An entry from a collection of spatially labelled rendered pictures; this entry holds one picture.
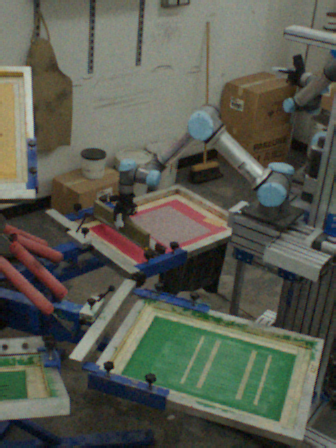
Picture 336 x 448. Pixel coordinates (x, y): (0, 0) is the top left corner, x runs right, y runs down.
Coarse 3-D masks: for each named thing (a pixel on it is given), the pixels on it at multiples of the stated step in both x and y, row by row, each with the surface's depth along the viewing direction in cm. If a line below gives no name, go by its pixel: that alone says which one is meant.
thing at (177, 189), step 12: (156, 192) 391; (168, 192) 394; (180, 192) 397; (192, 192) 395; (204, 204) 384; (204, 240) 348; (216, 240) 350; (228, 240) 356; (192, 252) 340; (132, 264) 323
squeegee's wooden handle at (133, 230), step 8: (96, 200) 351; (96, 208) 351; (104, 208) 346; (104, 216) 347; (112, 216) 342; (112, 224) 344; (128, 224) 334; (136, 224) 333; (128, 232) 335; (136, 232) 330; (144, 232) 327; (136, 240) 332; (144, 240) 327
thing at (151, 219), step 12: (168, 204) 387; (180, 204) 388; (132, 216) 371; (144, 216) 372; (156, 216) 373; (168, 216) 375; (180, 216) 376; (192, 216) 377; (96, 228) 357; (108, 228) 358; (144, 228) 361; (156, 228) 362; (108, 240) 347; (120, 240) 348
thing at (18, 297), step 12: (48, 264) 308; (0, 276) 301; (24, 276) 309; (36, 276) 317; (0, 288) 293; (12, 300) 287; (24, 300) 287; (48, 300) 285; (24, 312) 288; (36, 312) 279; (36, 324) 282
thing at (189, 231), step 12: (204, 216) 378; (168, 228) 363; (180, 228) 364; (192, 228) 365; (204, 228) 366; (216, 228) 368; (156, 240) 351; (168, 240) 352; (180, 240) 353; (192, 240) 354; (132, 252) 339
